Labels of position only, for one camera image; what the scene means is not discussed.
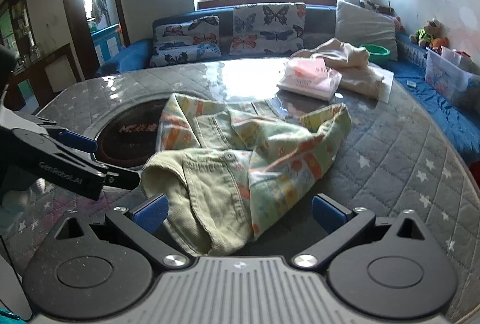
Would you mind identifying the teddy bear toy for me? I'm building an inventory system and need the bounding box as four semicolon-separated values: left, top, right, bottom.
409;19;449;52

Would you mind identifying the grey pillow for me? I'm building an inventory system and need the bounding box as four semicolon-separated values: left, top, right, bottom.
334;0;398;61

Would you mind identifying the blue white cabinet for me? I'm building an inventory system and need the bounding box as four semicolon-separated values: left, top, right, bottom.
90;23;125;66

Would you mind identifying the blue sofa bench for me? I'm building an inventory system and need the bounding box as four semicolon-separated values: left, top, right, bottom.
96;5;479;165

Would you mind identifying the clear plastic storage box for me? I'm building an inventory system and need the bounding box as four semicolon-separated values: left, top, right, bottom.
425;47;479;109

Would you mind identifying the dark wooden door frame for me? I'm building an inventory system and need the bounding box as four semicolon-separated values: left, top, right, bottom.
55;0;130;81

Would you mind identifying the butterfly cushion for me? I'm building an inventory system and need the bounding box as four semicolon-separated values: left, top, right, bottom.
150;16;221;67
229;2;307;57

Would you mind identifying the left butterfly cushion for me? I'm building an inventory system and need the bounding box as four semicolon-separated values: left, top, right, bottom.
150;16;221;67

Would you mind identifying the pink tissue pack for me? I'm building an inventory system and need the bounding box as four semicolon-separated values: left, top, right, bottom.
277;58;342;101

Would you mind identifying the cream crumpled garment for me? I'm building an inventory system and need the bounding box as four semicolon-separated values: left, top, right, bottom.
290;38;384;100

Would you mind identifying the dark wooden cabinet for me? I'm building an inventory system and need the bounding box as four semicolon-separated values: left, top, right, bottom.
1;0;80;112

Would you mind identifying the middle butterfly cushion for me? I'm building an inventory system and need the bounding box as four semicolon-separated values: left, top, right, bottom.
229;2;307;57

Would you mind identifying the green plastic bowl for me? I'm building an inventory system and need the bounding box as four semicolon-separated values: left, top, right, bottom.
360;44;391;66

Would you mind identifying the green patterned child jacket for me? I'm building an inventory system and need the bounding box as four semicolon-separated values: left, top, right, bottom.
141;93;352;257

